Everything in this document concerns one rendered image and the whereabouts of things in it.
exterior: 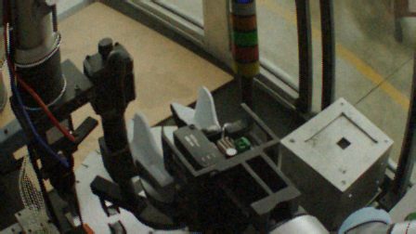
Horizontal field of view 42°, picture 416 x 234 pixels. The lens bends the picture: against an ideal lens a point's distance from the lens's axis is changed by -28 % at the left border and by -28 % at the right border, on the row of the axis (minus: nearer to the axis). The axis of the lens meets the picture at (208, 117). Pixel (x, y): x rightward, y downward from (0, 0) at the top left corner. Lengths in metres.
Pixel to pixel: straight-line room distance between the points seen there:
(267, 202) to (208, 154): 0.07
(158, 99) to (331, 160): 0.50
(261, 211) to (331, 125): 0.74
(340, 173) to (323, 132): 0.11
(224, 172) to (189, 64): 1.06
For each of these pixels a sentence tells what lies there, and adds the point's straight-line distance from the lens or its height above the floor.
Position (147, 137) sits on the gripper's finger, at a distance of 0.58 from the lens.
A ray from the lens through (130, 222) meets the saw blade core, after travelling 0.97.
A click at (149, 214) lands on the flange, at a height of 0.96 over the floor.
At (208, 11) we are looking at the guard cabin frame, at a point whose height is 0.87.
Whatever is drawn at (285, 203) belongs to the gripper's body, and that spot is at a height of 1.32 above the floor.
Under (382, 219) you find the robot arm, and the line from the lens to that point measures 0.61.
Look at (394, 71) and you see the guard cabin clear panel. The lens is 1.14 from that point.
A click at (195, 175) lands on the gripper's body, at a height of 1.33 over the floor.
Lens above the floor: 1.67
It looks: 40 degrees down
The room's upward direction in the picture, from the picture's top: 3 degrees counter-clockwise
